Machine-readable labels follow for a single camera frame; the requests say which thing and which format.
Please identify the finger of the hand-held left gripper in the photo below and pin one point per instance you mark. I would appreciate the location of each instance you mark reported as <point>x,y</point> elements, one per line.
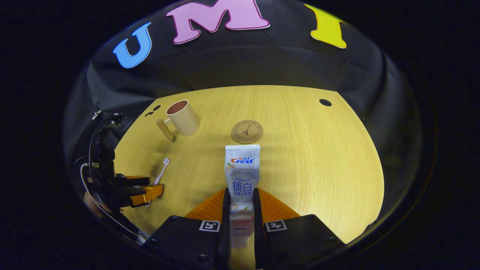
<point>131,180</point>
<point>148,193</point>

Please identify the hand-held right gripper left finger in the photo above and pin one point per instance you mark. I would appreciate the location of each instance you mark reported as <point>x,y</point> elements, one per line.
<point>187,243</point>

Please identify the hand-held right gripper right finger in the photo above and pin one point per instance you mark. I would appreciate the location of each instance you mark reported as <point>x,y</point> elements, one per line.
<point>300,240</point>

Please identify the white toothbrush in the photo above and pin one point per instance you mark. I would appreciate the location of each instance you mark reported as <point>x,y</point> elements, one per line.
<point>165,165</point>

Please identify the white toothpaste tube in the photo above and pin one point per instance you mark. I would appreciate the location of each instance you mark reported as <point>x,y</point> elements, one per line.
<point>242,176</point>

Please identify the round wooden coaster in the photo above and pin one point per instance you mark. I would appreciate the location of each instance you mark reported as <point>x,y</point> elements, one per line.
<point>247,131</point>

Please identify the silver cloth clip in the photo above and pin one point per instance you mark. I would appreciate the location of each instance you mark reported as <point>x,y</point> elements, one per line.
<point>96,114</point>

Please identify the black backdrop cloth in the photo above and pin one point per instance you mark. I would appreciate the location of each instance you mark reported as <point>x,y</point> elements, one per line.
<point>262,63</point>

